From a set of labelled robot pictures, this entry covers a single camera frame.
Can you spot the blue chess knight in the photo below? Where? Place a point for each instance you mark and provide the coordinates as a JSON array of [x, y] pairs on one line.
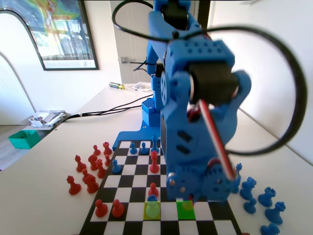
[[248, 188]]

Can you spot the red rook chess piece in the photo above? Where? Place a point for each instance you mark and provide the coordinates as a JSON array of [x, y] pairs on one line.
[[106, 148]]

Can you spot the red king chess piece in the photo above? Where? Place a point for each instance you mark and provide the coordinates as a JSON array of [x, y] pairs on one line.
[[154, 162]]

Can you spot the pile of papers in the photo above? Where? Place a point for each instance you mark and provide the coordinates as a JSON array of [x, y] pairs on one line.
[[46, 117]]

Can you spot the green plastic box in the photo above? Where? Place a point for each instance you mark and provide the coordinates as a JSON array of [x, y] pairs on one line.
[[23, 140]]

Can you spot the black framed poster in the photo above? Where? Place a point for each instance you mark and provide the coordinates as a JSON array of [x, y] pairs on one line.
[[66, 36]]

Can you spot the white printed papers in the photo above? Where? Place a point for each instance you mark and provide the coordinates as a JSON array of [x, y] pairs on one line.
[[140, 86]]

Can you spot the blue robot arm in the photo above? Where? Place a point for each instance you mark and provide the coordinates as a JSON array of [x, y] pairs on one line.
[[203, 51]]

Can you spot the black white chessboard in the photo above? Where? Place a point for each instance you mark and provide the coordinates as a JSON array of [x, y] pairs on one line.
[[137, 181]]

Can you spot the blue pawn chess piece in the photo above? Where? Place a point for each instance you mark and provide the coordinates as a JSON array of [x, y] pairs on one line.
[[143, 148], [270, 230], [250, 205], [116, 167], [132, 148]]

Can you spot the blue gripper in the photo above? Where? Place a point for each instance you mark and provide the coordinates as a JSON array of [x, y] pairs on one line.
[[187, 182]]

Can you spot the large blue piece front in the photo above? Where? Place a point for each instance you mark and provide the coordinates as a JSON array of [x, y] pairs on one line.
[[154, 144]]

